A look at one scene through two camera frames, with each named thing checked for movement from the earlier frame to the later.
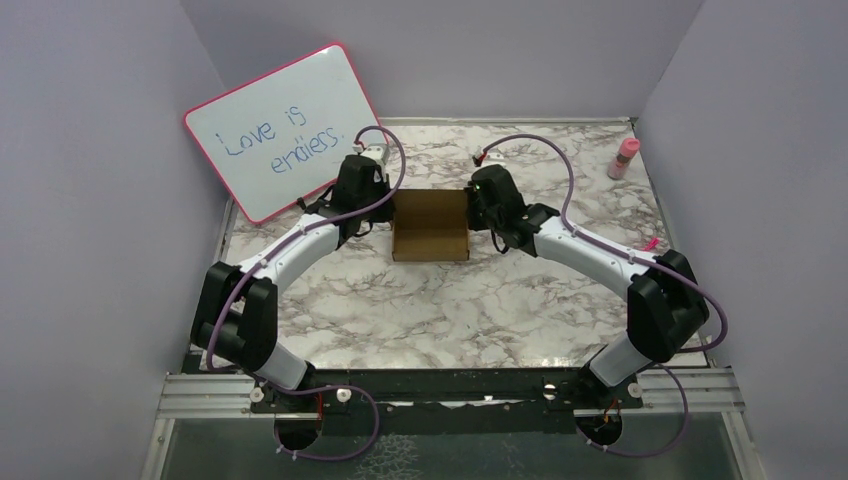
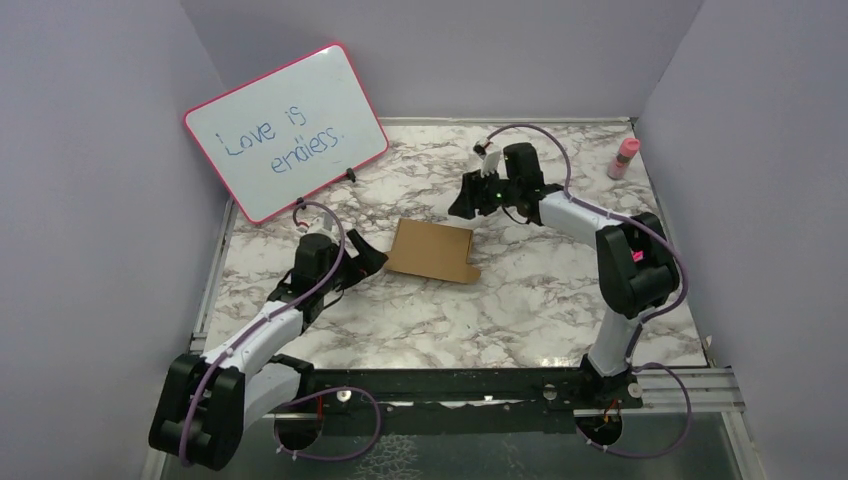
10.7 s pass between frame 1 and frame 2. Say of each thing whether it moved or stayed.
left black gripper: moved
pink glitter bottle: stayed
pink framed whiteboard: stayed
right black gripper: moved
